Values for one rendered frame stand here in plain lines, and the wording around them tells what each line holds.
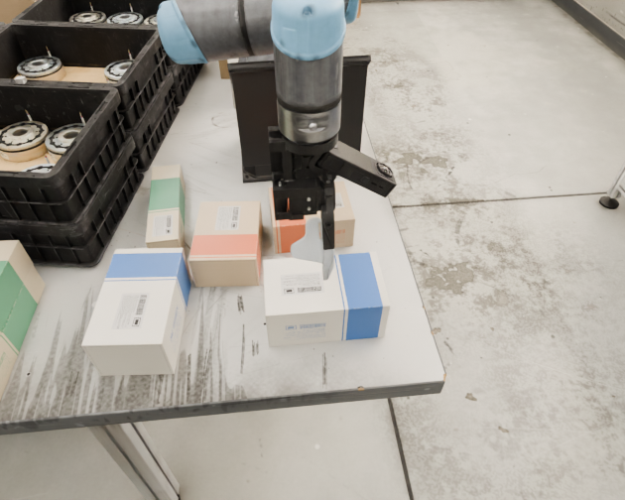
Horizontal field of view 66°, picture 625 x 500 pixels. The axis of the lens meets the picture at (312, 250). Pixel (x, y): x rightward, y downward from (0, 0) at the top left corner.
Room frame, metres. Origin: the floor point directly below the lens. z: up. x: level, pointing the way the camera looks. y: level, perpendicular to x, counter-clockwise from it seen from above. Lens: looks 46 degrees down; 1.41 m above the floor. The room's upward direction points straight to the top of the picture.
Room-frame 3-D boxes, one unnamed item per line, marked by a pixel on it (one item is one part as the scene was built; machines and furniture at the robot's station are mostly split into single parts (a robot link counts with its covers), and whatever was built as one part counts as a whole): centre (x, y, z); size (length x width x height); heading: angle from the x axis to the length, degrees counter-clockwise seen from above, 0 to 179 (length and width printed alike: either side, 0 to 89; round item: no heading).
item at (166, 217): (0.76, 0.31, 0.73); 0.24 x 0.06 x 0.06; 10
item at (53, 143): (0.83, 0.49, 0.86); 0.10 x 0.10 x 0.01
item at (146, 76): (1.08, 0.58, 0.87); 0.40 x 0.30 x 0.11; 85
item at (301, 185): (0.51, 0.01, 1.02); 0.09 x 0.08 x 0.12; 96
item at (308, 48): (0.51, 0.00, 1.18); 0.09 x 0.08 x 0.11; 179
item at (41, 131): (0.84, 0.59, 0.86); 0.10 x 0.10 x 0.01
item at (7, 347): (0.46, 0.53, 0.73); 0.24 x 0.06 x 0.06; 5
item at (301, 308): (0.51, -0.02, 0.75); 0.20 x 0.12 x 0.09; 96
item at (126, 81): (1.08, 0.58, 0.92); 0.40 x 0.30 x 0.02; 85
